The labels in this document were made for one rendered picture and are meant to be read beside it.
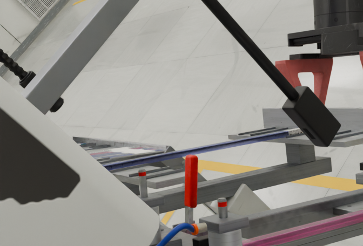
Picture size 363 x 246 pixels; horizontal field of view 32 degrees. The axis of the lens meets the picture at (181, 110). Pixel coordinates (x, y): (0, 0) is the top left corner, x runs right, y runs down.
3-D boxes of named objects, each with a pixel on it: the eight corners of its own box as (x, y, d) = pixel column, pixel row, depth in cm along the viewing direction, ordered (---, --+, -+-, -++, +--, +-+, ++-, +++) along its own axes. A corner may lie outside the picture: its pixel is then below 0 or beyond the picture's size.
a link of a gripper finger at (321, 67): (323, 131, 61) (318, 34, 60) (275, 129, 67) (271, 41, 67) (372, 126, 64) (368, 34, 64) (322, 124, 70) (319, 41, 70)
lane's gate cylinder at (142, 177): (145, 196, 51) (143, 168, 51) (149, 197, 50) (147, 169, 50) (139, 197, 50) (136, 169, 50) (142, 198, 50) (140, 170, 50)
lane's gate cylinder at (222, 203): (225, 231, 41) (222, 197, 41) (230, 232, 41) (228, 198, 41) (217, 233, 41) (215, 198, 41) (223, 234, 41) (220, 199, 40)
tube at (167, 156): (314, 130, 127) (314, 124, 127) (319, 130, 125) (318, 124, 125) (81, 175, 101) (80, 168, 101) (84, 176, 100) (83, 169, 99)
